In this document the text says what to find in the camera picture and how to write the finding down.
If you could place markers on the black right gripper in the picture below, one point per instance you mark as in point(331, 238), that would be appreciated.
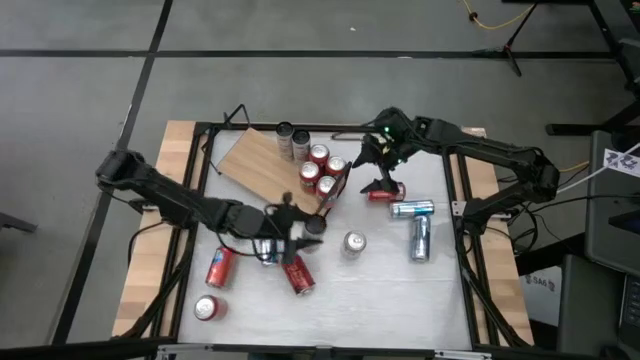
point(400, 135)

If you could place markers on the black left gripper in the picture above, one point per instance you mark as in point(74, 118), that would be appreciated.
point(260, 222)

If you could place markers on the red Coca-Cola can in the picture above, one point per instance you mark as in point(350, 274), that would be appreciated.
point(385, 197)
point(299, 277)

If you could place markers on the red Fanta can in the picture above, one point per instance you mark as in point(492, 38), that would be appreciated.
point(309, 172)
point(220, 268)
point(326, 186)
point(336, 165)
point(319, 154)

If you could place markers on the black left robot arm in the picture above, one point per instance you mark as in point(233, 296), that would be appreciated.
point(175, 200)

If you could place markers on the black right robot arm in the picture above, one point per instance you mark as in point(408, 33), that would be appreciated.
point(490, 150)

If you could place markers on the blue silver slim can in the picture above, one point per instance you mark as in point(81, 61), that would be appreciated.
point(421, 240)
point(269, 251)
point(412, 208)

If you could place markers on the silver Diet Coke can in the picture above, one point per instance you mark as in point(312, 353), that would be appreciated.
point(354, 242)

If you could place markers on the red soda can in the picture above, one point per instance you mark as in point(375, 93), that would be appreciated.
point(206, 307)

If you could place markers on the silver aluminium bar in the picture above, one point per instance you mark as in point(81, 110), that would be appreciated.
point(185, 348)

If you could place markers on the black tripod stand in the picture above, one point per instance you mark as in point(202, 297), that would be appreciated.
point(507, 49)

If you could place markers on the white labelled box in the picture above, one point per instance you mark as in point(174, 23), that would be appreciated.
point(542, 297)

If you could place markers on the grey cabinet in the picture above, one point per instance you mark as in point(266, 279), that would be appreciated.
point(607, 225)

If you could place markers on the white paper label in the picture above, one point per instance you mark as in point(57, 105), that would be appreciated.
point(622, 162)

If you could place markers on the grey box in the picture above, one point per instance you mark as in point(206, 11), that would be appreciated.
point(590, 310)

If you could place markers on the dark chair base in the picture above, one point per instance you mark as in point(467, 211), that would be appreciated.
point(15, 222)

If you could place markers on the black desk frame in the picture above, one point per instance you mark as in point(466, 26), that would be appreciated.
point(575, 129)

